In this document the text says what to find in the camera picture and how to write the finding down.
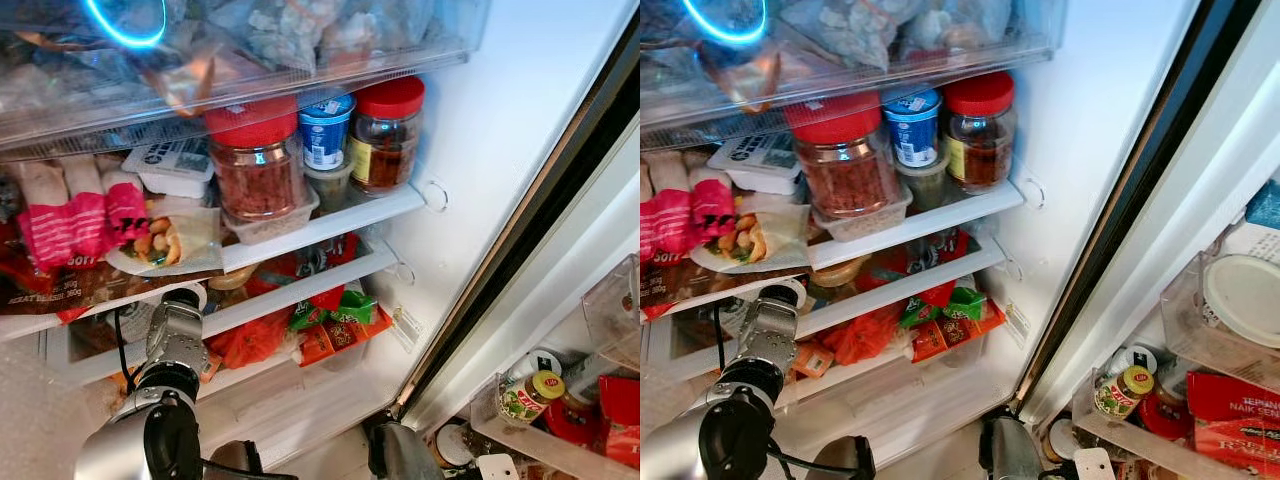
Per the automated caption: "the orange snack packet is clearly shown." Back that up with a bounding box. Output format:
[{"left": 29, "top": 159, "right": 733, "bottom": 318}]
[
  {"left": 297, "top": 308, "right": 394, "bottom": 367},
  {"left": 908, "top": 300, "right": 1007, "bottom": 364}
]

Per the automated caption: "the blue packet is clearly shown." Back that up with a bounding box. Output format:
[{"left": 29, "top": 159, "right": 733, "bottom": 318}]
[{"left": 1244, "top": 179, "right": 1280, "bottom": 232}]

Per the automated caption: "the clear fridge drawer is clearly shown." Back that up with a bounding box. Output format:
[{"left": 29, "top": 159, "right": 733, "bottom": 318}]
[
  {"left": 640, "top": 0, "right": 1067, "bottom": 153},
  {"left": 0, "top": 0, "right": 493, "bottom": 163}
]

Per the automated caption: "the yellow-lid green label jar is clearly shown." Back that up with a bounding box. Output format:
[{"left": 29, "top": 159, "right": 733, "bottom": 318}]
[
  {"left": 1092, "top": 364, "right": 1155, "bottom": 422},
  {"left": 496, "top": 369, "right": 567, "bottom": 427}
]

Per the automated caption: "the white round lid container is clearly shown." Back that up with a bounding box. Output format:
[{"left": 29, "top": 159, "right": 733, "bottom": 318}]
[{"left": 1199, "top": 254, "right": 1280, "bottom": 350}]

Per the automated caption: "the white fridge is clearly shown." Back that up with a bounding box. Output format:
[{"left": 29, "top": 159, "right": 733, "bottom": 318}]
[
  {"left": 640, "top": 0, "right": 1266, "bottom": 480},
  {"left": 0, "top": 0, "right": 641, "bottom": 480}
]

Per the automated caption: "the white fridge door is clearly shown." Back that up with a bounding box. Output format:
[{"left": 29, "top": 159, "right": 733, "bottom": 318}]
[
  {"left": 1018, "top": 0, "right": 1280, "bottom": 480},
  {"left": 400, "top": 108, "right": 641, "bottom": 480}
]

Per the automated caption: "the clear door bin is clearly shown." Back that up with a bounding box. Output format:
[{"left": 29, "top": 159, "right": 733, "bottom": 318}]
[
  {"left": 1158, "top": 248, "right": 1280, "bottom": 393},
  {"left": 579, "top": 253, "right": 641, "bottom": 373}
]

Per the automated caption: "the large red-lid jar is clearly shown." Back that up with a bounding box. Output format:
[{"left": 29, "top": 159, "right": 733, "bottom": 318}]
[
  {"left": 784, "top": 91, "right": 898, "bottom": 219},
  {"left": 204, "top": 96, "right": 310, "bottom": 222}
]

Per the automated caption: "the small red-lid jar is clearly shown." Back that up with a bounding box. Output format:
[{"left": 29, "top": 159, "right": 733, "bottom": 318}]
[
  {"left": 1139, "top": 393, "right": 1194, "bottom": 442},
  {"left": 544, "top": 398, "right": 602, "bottom": 448}
]

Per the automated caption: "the white fridge shelf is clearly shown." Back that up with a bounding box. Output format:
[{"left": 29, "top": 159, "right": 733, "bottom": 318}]
[
  {"left": 40, "top": 238, "right": 401, "bottom": 389},
  {"left": 645, "top": 233, "right": 1009, "bottom": 386},
  {"left": 0, "top": 183, "right": 428, "bottom": 343},
  {"left": 640, "top": 178, "right": 1027, "bottom": 321}
]

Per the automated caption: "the red black food packet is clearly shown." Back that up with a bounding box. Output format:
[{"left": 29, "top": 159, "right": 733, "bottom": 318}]
[
  {"left": 248, "top": 234, "right": 363, "bottom": 312},
  {"left": 860, "top": 228, "right": 971, "bottom": 307}
]

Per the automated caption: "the white printed tray box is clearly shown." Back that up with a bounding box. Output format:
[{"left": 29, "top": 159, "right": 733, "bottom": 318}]
[
  {"left": 705, "top": 132, "right": 802, "bottom": 195},
  {"left": 119, "top": 137, "right": 217, "bottom": 199}
]

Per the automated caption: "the red printed food package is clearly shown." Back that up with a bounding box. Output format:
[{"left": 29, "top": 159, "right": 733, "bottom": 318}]
[
  {"left": 597, "top": 374, "right": 641, "bottom": 468},
  {"left": 1186, "top": 371, "right": 1280, "bottom": 480}
]

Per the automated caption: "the clear plastic food container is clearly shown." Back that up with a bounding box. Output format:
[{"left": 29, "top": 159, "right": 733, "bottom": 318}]
[
  {"left": 221, "top": 188, "right": 322, "bottom": 247},
  {"left": 811, "top": 184, "right": 914, "bottom": 244}
]

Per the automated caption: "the dark sauce red-lid jar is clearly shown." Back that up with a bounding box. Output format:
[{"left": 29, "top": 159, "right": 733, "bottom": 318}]
[
  {"left": 349, "top": 75, "right": 427, "bottom": 194},
  {"left": 942, "top": 70, "right": 1019, "bottom": 192}
]

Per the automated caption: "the small green jar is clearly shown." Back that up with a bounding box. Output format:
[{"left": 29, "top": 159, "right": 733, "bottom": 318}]
[
  {"left": 304, "top": 160, "right": 354, "bottom": 214},
  {"left": 894, "top": 158, "right": 947, "bottom": 212}
]

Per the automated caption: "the white black bottle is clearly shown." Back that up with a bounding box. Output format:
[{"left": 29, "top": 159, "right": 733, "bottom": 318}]
[
  {"left": 504, "top": 347, "right": 564, "bottom": 387},
  {"left": 1104, "top": 344, "right": 1162, "bottom": 378}
]

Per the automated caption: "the orange plastic bag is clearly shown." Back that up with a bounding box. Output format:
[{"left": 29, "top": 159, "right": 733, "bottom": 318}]
[
  {"left": 819, "top": 303, "right": 903, "bottom": 367},
  {"left": 204, "top": 308, "right": 293, "bottom": 370}
]

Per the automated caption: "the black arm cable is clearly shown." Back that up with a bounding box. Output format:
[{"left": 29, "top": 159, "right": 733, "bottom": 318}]
[
  {"left": 711, "top": 303, "right": 729, "bottom": 379},
  {"left": 112, "top": 305, "right": 138, "bottom": 393}
]

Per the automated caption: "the green snack packet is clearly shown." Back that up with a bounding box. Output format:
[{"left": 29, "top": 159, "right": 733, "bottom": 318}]
[
  {"left": 288, "top": 289, "right": 378, "bottom": 332},
  {"left": 897, "top": 285, "right": 988, "bottom": 330}
]

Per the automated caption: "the blue-lid white cup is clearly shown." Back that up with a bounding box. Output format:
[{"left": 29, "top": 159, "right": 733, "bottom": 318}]
[
  {"left": 881, "top": 85, "right": 945, "bottom": 169},
  {"left": 298, "top": 91, "right": 358, "bottom": 172}
]

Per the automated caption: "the pink white snack packet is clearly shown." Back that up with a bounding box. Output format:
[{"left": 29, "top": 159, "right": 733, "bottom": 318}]
[
  {"left": 640, "top": 165, "right": 671, "bottom": 264},
  {"left": 18, "top": 163, "right": 77, "bottom": 272}
]

